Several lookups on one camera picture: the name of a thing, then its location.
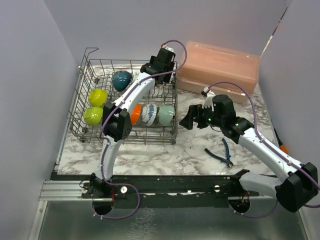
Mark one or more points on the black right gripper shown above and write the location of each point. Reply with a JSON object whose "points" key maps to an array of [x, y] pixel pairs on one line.
{"points": [[195, 111]]}

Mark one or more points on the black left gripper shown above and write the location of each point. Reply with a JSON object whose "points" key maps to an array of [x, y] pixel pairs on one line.
{"points": [[165, 78]]}

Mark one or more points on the celadon green bowl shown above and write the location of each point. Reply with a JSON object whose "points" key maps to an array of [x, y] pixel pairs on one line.
{"points": [[165, 114]]}

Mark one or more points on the dark brown bowl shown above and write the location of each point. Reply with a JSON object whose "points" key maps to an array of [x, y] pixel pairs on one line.
{"points": [[121, 79]]}

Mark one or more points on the blue floral bowl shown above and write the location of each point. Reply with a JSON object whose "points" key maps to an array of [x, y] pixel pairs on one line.
{"points": [[149, 113]]}

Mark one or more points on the white round bowl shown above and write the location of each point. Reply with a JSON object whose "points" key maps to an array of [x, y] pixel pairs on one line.
{"points": [[135, 114]]}

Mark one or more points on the yellow-green bowl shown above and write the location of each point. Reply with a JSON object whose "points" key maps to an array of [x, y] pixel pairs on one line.
{"points": [[97, 97]]}

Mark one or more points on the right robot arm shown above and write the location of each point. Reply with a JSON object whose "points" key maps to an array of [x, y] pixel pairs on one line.
{"points": [[294, 184]]}

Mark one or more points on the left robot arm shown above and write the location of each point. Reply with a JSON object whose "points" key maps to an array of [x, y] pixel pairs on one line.
{"points": [[116, 121]]}

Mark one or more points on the orange-tipped screwdriver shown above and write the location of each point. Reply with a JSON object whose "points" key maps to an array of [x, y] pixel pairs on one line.
{"points": [[281, 145]]}

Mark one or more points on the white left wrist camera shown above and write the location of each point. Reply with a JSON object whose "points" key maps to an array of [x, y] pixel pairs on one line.
{"points": [[164, 46]]}

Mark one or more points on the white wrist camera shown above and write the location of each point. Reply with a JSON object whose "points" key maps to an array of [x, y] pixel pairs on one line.
{"points": [[208, 96], [164, 46]]}

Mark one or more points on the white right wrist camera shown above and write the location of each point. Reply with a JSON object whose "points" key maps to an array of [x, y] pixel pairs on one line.
{"points": [[208, 96]]}

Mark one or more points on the grey wire dish rack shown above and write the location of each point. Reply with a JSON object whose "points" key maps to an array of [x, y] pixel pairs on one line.
{"points": [[97, 73]]}

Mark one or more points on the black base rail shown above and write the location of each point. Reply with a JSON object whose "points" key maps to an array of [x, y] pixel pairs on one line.
{"points": [[154, 191]]}

